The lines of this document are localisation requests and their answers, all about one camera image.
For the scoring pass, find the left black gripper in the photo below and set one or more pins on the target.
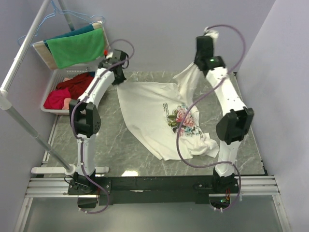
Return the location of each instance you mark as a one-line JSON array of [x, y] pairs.
[[121, 79]]

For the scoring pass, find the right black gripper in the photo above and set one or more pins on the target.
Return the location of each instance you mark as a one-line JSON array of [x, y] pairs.
[[195, 56]]

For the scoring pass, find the white floral t shirt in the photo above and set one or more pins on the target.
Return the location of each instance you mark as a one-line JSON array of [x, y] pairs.
[[155, 113]]

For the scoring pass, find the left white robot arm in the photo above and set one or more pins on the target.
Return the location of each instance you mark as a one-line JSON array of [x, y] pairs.
[[84, 116]]

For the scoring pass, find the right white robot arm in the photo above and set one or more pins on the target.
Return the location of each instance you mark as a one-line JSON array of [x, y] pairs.
[[237, 117]]

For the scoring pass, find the teal towel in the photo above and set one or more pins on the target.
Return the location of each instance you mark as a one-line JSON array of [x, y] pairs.
[[72, 32]]

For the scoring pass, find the dark red t shirt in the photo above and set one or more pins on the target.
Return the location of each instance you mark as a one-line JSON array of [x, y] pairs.
[[77, 85]]

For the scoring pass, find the green towel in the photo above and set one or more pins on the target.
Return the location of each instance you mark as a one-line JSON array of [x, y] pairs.
[[82, 48]]

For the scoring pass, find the white plastic laundry basket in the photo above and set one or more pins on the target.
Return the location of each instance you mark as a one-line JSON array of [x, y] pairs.
[[58, 76]]

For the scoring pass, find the pink t shirt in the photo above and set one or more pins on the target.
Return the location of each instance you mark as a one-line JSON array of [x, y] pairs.
[[58, 99]]

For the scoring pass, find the beige towel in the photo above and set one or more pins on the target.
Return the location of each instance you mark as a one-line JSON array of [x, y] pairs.
[[46, 55]]

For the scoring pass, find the black base beam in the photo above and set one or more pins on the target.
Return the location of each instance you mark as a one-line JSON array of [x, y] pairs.
[[155, 189]]

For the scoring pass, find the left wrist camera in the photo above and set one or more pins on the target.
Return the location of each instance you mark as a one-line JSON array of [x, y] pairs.
[[108, 54]]

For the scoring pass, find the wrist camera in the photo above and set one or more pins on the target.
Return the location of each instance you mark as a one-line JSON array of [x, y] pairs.
[[212, 33], [108, 54]]

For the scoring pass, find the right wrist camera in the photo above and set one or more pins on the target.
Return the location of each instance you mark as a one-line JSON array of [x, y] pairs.
[[212, 33]]

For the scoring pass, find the white clothes rack frame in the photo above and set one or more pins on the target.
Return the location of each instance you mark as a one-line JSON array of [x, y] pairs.
[[19, 152]]

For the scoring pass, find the aluminium rail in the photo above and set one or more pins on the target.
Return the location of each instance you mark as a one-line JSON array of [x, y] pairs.
[[57, 187]]

